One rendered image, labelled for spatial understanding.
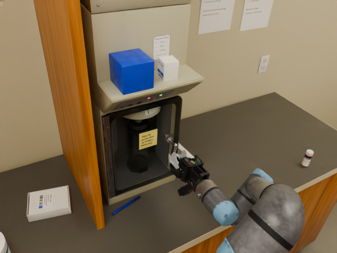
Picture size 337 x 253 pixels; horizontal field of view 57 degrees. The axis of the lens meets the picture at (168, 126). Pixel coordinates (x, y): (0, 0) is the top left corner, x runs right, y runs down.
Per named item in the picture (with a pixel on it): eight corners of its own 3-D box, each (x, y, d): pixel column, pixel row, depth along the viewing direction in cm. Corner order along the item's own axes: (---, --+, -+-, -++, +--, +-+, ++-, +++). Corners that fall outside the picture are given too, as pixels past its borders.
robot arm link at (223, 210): (227, 230, 102) (217, 225, 96) (208, 207, 109) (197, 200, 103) (244, 213, 101) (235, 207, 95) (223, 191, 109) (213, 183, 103)
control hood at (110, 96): (99, 109, 100) (96, 82, 95) (184, 89, 114) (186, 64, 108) (112, 128, 93) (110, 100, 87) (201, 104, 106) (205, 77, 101)
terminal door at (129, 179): (110, 197, 125) (103, 114, 102) (175, 172, 138) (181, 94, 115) (111, 198, 125) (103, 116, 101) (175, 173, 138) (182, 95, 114)
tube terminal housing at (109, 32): (88, 167, 145) (64, -8, 100) (150, 147, 159) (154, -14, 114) (108, 206, 128) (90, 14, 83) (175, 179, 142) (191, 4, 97)
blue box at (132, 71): (110, 80, 96) (108, 52, 90) (139, 74, 100) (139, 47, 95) (123, 95, 89) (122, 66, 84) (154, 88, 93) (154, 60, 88)
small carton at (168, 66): (157, 74, 101) (157, 56, 97) (171, 72, 103) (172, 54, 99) (163, 81, 97) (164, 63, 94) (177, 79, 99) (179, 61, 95)
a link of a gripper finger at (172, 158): (171, 144, 121) (185, 158, 115) (169, 156, 124) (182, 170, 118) (165, 146, 119) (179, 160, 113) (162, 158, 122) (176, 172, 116)
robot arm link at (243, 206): (259, 209, 111) (248, 201, 103) (238, 232, 111) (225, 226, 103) (242, 195, 116) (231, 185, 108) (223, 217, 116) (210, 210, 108)
